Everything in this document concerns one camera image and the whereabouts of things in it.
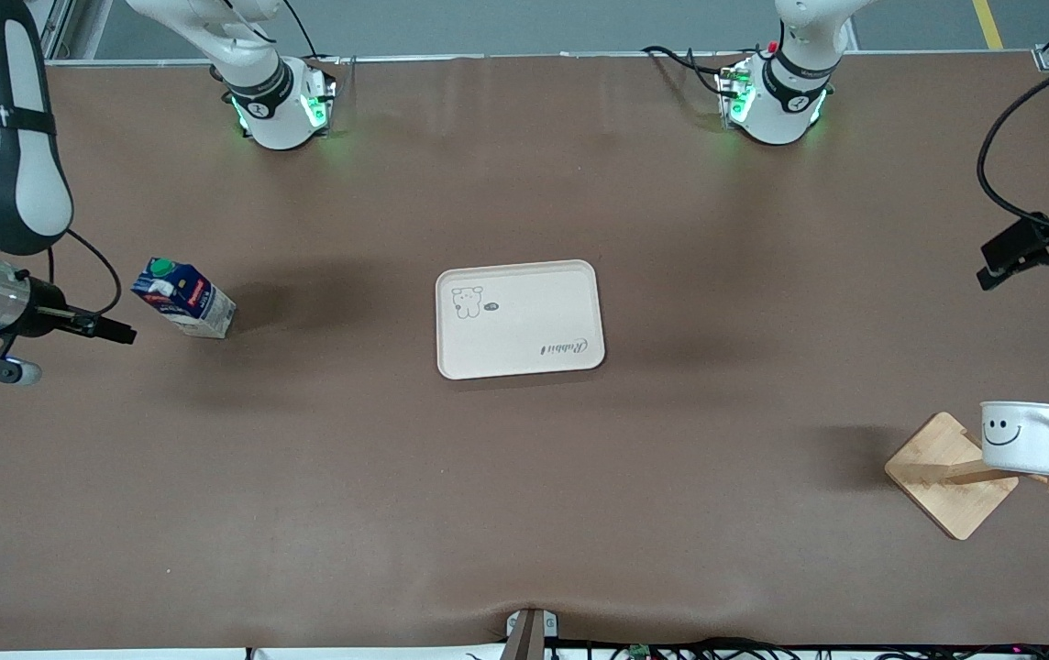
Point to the metal table edge bracket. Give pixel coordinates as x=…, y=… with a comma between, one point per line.
x=532, y=632

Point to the beige plastic serving tray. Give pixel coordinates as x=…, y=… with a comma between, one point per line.
x=524, y=321

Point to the blue milk carton green cap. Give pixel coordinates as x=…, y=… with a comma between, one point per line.
x=185, y=298

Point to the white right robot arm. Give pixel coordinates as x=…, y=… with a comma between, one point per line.
x=2, y=183

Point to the wooden cup hanging rack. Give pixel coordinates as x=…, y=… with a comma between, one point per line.
x=942, y=486

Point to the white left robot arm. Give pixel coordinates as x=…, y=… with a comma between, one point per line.
x=786, y=101

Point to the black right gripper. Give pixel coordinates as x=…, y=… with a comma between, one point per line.
x=45, y=304

